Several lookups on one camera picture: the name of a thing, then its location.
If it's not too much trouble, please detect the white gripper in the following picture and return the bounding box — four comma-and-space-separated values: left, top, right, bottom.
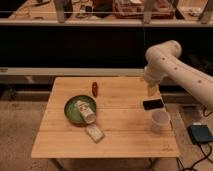
144, 75, 160, 97

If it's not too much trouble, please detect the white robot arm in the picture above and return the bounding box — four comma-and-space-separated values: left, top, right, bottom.
143, 40, 213, 111

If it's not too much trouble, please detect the black smartphone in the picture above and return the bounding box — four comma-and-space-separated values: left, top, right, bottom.
143, 99, 164, 110

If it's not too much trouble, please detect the white cup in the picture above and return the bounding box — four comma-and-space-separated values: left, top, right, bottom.
150, 109, 171, 133

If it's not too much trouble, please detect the wooden table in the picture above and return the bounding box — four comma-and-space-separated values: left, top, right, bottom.
31, 77, 179, 158

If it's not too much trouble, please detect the red chili pepper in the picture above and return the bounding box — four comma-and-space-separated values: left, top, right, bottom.
92, 82, 98, 97

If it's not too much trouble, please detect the dark blue box device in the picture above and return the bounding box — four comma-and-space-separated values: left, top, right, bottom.
187, 125, 213, 144

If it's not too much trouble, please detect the green plate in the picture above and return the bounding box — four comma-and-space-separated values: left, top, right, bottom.
64, 95, 96, 124

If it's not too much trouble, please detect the long shelf bench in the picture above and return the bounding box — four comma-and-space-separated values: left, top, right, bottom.
0, 0, 213, 77

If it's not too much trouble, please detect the black cable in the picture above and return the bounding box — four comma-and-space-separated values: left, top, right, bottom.
175, 142, 213, 171

